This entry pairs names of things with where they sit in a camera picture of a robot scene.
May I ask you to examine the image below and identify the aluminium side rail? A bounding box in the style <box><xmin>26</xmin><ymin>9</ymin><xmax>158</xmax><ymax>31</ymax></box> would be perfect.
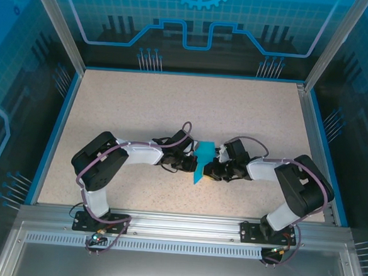
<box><xmin>287</xmin><ymin>83</ymin><xmax>346</xmax><ymax>225</ymax></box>

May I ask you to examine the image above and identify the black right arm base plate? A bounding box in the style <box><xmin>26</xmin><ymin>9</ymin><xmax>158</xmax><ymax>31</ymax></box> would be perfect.
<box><xmin>239</xmin><ymin>220</ymin><xmax>299</xmax><ymax>248</ymax></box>

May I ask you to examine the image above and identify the brass connector with green light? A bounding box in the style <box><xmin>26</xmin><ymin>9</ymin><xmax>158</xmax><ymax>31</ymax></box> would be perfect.
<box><xmin>269</xmin><ymin>244</ymin><xmax>291</xmax><ymax>257</ymax></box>
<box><xmin>91</xmin><ymin>228</ymin><xmax>107</xmax><ymax>244</ymax></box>

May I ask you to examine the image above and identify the slotted aluminium cable duct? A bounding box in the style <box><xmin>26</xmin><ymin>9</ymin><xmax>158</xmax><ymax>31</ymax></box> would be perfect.
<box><xmin>24</xmin><ymin>231</ymin><xmax>264</xmax><ymax>260</ymax></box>

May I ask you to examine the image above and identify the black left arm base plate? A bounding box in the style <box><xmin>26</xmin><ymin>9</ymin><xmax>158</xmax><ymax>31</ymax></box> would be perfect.
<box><xmin>71</xmin><ymin>209</ymin><xmax>131</xmax><ymax>235</ymax></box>

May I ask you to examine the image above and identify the blue paper sheet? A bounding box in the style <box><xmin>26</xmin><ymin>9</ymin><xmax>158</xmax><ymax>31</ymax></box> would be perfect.
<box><xmin>190</xmin><ymin>140</ymin><xmax>218</xmax><ymax>187</ymax></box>

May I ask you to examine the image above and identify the aluminium frame post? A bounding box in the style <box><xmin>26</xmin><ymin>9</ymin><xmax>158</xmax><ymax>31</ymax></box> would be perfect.
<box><xmin>303</xmin><ymin>0</ymin><xmax>368</xmax><ymax>96</ymax></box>
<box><xmin>21</xmin><ymin>0</ymin><xmax>91</xmax><ymax>75</ymax></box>

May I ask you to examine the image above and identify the steel front tray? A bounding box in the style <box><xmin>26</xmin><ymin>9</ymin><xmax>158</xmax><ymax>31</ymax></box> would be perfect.
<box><xmin>0</xmin><ymin>219</ymin><xmax>368</xmax><ymax>276</ymax></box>

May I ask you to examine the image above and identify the aluminium mounting rail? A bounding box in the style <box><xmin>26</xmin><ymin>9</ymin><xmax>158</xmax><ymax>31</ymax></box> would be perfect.
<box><xmin>18</xmin><ymin>202</ymin><xmax>354</xmax><ymax>249</ymax></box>

